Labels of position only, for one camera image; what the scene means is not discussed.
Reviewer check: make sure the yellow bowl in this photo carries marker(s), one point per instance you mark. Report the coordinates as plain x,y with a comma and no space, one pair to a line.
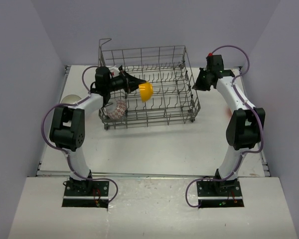
146,91

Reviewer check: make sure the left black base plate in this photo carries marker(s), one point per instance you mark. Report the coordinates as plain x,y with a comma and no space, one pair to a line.
86,189

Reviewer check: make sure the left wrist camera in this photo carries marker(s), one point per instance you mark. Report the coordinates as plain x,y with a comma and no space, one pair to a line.
116,70

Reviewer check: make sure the teal white bowl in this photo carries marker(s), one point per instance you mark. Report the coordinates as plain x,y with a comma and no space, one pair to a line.
70,99

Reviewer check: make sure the red patterned white bowl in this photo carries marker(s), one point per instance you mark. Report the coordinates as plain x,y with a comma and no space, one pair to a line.
116,109

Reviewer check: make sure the grey wire dish rack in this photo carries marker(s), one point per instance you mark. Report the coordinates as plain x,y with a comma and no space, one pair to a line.
164,97

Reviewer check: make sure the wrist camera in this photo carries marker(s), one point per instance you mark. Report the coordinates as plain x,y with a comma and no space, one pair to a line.
116,70
209,55

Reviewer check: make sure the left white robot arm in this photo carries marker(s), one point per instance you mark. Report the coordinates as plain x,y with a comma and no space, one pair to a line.
67,132

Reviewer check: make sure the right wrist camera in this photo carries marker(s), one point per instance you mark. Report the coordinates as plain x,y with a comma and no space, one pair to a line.
209,55

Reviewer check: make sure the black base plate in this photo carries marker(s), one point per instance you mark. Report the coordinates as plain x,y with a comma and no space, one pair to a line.
208,188
86,189

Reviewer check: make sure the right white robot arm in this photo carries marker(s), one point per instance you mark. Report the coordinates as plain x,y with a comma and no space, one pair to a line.
245,128

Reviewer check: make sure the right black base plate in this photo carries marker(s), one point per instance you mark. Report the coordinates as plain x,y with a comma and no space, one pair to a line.
208,188

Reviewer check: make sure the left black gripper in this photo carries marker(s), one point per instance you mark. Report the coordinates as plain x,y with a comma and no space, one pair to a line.
129,84

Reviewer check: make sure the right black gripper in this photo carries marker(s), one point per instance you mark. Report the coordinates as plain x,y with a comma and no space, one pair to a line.
199,86

